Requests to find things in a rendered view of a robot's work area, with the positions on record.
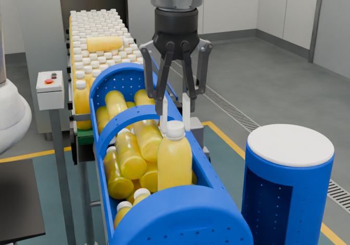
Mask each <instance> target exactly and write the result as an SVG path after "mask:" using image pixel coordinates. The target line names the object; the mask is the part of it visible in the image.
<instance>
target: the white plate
mask: <svg viewBox="0 0 350 245"><path fill-rule="evenodd" d="M247 142H248V146H249V147H250V149H251V150H252V151H253V152H254V153H255V154H257V155H258V156H259V157H261V158H263V159H265V160H267V161H269V162H272V163H275V164H279V165H285V166H291V167H310V166H316V165H320V164H323V163H325V162H327V161H328V160H330V159H331V158H332V156H333V153H334V147H333V145H332V143H331V142H330V141H329V140H328V139H327V138H326V137H325V136H324V135H322V134H320V133H318V132H316V131H314V130H311V129H309V128H306V127H302V126H297V125H290V124H272V125H266V126H262V127H259V128H257V129H255V130H254V131H252V132H251V133H250V134H249V136H248V140H247Z"/></svg>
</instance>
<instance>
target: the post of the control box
mask: <svg viewBox="0 0 350 245"><path fill-rule="evenodd" d="M49 117H50V121H51V129H52V136H53V143H54V150H55V158H56V165H57V173H58V180H59V187H60V194H61V202H62V209H63V214H64V221H65V228H66V235H67V243H68V245H77V244H76V237H75V232H74V224H73V216H72V208H71V200H70V192H69V184H68V176H67V168H66V160H65V152H64V144H63V136H62V131H61V123H60V115H59V109H53V110H49Z"/></svg>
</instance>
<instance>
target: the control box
mask: <svg viewBox="0 0 350 245"><path fill-rule="evenodd" d="M52 73H56V74H57V75H56V76H57V78H55V79H52V78H51V77H52ZM44 75H46V76H45V77H43V76H44ZM44 79H45V80H47V79H52V80H54V81H53V82H52V83H50V84H47V83H45V82H44V81H45V80H44ZM36 92H37V99H38V104H39V110H40V111H42V110H53V109H63V108H65V90H64V82H63V73H62V71H49V72H39V74H38V79H37V85H36Z"/></svg>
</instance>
